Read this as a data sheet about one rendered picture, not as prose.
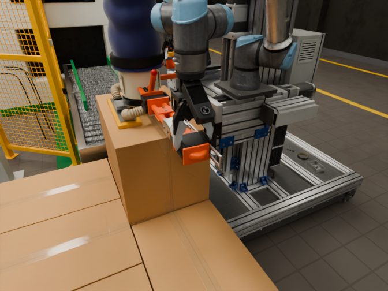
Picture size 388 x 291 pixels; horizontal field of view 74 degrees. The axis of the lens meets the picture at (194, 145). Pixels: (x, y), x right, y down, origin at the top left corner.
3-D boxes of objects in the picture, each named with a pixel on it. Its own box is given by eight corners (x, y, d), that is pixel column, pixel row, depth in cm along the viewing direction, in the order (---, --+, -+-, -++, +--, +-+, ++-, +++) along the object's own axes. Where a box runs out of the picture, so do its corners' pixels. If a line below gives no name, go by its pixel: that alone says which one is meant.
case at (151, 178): (108, 156, 162) (94, 95, 141) (168, 142, 176) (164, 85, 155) (129, 224, 115) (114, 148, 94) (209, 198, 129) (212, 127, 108)
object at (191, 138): (172, 150, 74) (172, 134, 72) (196, 144, 77) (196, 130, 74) (183, 165, 68) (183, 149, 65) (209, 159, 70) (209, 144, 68)
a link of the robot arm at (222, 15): (200, 2, 70) (175, 4, 62) (238, 3, 64) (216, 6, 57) (200, 33, 74) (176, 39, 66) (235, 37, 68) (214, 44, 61)
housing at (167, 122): (162, 131, 85) (161, 118, 82) (181, 127, 87) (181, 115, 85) (169, 141, 79) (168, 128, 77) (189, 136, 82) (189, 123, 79)
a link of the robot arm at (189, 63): (212, 53, 58) (178, 56, 56) (211, 73, 61) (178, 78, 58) (198, 47, 64) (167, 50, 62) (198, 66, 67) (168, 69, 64)
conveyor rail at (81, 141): (65, 78, 348) (62, 64, 338) (70, 78, 350) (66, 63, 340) (84, 174, 170) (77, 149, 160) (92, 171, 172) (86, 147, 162)
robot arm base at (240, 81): (247, 79, 136) (250, 60, 131) (267, 88, 124) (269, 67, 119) (223, 83, 130) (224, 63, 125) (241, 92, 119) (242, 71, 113)
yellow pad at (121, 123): (107, 101, 133) (105, 92, 130) (126, 99, 136) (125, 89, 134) (118, 130, 107) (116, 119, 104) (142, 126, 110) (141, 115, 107)
